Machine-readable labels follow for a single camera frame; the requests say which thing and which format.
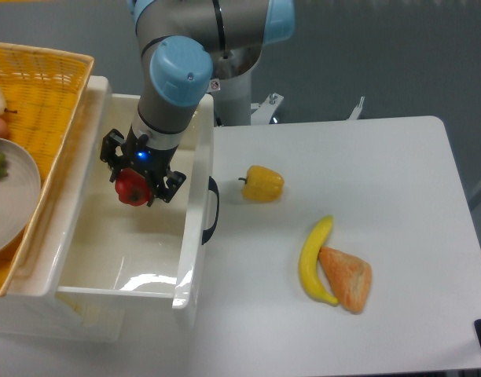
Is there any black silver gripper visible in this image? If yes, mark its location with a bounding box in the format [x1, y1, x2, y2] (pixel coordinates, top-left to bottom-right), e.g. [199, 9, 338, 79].
[100, 129, 186, 207]

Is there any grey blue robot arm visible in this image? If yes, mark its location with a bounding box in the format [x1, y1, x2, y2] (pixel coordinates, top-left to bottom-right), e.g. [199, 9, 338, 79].
[100, 1, 295, 207]

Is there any open white upper drawer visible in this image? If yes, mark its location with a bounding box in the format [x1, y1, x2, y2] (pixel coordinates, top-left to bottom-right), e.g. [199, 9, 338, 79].
[59, 95, 214, 328]

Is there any yellow bell pepper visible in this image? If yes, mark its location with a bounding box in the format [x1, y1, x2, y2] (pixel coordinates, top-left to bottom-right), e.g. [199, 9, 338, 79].
[238, 165, 285, 203]

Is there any white drawer cabinet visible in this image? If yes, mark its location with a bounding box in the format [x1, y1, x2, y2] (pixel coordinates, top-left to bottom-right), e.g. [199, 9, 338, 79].
[0, 76, 124, 342]

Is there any yellow wicker basket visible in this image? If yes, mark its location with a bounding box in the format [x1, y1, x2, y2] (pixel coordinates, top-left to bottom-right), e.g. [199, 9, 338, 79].
[0, 42, 94, 297]

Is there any grey round plate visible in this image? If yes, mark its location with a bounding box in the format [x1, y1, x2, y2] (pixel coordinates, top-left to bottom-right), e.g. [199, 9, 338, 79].
[0, 138, 41, 251]

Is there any yellow banana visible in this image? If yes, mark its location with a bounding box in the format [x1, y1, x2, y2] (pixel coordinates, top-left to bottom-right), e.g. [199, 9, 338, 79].
[298, 215, 339, 306]

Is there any orange bread piece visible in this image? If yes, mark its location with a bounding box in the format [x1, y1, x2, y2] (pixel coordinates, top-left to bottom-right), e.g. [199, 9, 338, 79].
[318, 247, 373, 314]

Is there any black drawer handle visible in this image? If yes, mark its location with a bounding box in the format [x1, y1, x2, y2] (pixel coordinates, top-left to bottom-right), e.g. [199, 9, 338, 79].
[201, 176, 220, 245]

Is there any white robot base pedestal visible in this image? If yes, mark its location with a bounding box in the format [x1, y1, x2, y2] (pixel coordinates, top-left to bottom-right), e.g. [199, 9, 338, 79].
[211, 46, 262, 126]

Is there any white metal bracket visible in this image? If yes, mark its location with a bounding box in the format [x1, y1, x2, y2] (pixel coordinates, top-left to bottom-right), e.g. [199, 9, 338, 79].
[250, 93, 285, 125]

